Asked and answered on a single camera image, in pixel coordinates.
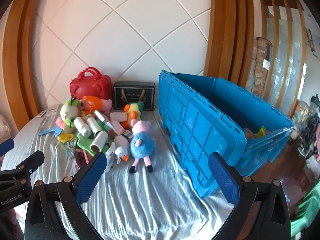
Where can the pink teal wipes pack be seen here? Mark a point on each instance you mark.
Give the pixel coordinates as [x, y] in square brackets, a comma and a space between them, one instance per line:
[116, 128]

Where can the white goose plush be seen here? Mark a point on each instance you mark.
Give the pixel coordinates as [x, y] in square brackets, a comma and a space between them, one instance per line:
[121, 152]

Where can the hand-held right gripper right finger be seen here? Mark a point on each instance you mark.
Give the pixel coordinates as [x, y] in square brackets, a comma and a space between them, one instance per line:
[225, 182]

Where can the blue plastic crate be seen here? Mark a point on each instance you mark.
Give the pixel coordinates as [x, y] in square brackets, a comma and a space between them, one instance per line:
[200, 130]

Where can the orange pink pig plush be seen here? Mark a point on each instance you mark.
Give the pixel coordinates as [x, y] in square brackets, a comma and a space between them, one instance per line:
[93, 102]

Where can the padded wooden-framed headboard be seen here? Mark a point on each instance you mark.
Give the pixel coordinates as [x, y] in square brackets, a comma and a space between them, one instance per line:
[125, 30]

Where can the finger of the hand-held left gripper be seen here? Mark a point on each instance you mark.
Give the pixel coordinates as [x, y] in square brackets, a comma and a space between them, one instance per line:
[6, 146]
[32, 162]

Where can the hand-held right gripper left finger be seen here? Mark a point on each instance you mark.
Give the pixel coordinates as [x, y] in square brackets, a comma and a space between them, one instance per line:
[90, 177]

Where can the white plastic bottle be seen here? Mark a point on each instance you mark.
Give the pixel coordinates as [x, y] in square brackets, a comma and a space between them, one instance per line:
[110, 152]
[94, 125]
[82, 127]

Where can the wooden frosted glass door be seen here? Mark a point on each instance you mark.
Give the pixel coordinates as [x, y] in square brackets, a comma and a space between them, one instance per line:
[282, 55]

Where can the pink tissue pack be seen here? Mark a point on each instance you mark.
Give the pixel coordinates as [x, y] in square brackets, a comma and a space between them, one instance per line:
[118, 116]

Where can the yellow duck plush green hat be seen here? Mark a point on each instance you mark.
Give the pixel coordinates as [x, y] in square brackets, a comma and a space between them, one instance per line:
[132, 110]

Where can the rolled patterned carpet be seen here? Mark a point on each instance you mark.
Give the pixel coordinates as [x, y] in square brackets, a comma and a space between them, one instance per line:
[260, 62]

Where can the white lint roller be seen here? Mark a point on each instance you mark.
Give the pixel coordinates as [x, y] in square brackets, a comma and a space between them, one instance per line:
[99, 142]

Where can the blue plastic spoon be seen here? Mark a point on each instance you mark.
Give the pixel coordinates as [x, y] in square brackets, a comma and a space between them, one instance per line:
[53, 131]

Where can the pile of household items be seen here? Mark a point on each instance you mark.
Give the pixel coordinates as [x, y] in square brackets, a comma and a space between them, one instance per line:
[310, 125]

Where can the green plastic object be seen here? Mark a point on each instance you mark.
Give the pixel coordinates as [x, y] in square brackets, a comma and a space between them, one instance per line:
[307, 210]

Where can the pink plastic toy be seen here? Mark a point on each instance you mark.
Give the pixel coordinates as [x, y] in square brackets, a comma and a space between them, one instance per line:
[60, 123]

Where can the green white bird plush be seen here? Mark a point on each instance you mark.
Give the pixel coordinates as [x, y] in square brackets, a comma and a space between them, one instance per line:
[68, 111]

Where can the green yellow toy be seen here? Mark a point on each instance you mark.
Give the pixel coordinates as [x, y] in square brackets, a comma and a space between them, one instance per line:
[262, 131]

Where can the small cream chick plush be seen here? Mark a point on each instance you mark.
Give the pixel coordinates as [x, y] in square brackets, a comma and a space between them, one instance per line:
[88, 116]

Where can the small teal white box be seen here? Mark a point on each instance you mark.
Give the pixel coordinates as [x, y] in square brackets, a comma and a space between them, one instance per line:
[128, 134]

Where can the red bear-face toy case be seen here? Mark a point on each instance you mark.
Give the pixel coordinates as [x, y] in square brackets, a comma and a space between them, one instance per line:
[92, 85]

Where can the white remote control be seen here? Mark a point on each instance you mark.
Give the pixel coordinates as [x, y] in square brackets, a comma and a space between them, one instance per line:
[51, 110]

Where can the white cardboard box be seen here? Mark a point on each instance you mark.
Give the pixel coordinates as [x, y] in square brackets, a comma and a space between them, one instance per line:
[100, 116]

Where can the green plush toy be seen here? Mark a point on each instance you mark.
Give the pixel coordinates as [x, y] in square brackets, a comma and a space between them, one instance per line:
[83, 142]

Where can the blue pink pig plush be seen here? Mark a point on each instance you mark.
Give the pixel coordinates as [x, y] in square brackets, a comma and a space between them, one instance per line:
[142, 143]

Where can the black gift box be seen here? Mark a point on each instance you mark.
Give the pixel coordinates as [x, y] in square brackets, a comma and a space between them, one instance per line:
[135, 92]

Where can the yellow plastic toy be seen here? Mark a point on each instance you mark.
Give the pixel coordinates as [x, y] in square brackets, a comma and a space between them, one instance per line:
[64, 137]

